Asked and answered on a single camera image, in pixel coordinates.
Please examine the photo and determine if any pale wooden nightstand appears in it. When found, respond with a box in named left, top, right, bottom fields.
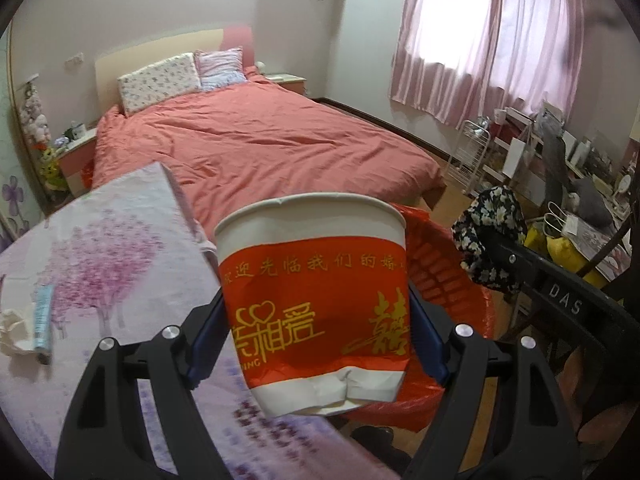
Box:
left=265, top=74, right=307, bottom=97

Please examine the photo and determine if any yellow bag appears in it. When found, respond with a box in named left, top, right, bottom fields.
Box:
left=525, top=222, right=601, bottom=286

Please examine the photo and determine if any red and white paper cup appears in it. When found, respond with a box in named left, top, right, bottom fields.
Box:
left=213, top=192, right=412, bottom=417

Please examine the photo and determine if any red lined plastic basket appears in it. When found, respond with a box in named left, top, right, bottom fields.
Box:
left=350, top=203, right=497, bottom=433

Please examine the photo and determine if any cluttered desk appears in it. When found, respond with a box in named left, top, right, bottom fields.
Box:
left=500, top=105, right=640, bottom=281

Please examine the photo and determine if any pink curtain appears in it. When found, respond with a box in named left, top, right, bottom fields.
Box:
left=389, top=0, right=640, bottom=161

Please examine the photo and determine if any black floral cloth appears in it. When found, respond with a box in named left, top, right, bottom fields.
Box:
left=451, top=186, right=526, bottom=292

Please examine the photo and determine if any white paper bag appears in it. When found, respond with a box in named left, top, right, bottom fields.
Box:
left=545, top=202, right=583, bottom=238

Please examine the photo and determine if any bed with coral duvet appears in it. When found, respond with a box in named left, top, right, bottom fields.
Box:
left=92, top=72, right=448, bottom=231

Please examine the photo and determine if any white floral pillow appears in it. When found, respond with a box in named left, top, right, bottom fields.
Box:
left=117, top=52, right=202, bottom=115

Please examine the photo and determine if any grey office chair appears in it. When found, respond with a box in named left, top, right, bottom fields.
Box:
left=542, top=132, right=616, bottom=231

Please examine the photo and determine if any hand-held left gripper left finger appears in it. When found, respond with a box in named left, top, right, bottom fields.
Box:
left=55, top=287, right=226, bottom=480

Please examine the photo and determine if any pink striped pillow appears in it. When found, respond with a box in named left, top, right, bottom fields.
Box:
left=194, top=47, right=248, bottom=92

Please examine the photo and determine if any crumpled white tissue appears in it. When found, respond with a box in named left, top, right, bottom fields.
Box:
left=0, top=307, right=41, bottom=358

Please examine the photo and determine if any white wire rack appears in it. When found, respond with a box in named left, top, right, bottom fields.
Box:
left=445, top=120, right=511, bottom=196

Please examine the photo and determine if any light blue tube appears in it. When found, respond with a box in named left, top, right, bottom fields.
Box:
left=32, top=284, right=55, bottom=365

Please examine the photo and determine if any floral frosted glass wardrobe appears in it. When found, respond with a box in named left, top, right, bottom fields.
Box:
left=0, top=35, right=56, bottom=241

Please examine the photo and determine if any plush toy bouquet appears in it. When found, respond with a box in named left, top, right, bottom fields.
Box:
left=19, top=82, right=66, bottom=193

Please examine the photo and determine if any cream and pink headboard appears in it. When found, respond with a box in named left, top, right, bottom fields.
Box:
left=94, top=25, right=256, bottom=111

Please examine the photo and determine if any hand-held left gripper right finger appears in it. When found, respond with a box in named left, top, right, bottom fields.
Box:
left=400, top=280, right=586, bottom=480

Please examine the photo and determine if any pink and white nightstand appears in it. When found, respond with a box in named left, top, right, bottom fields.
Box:
left=55, top=127, right=98, bottom=198

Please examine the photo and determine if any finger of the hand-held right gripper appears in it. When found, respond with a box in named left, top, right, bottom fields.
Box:
left=477, top=227, right=546, bottom=293

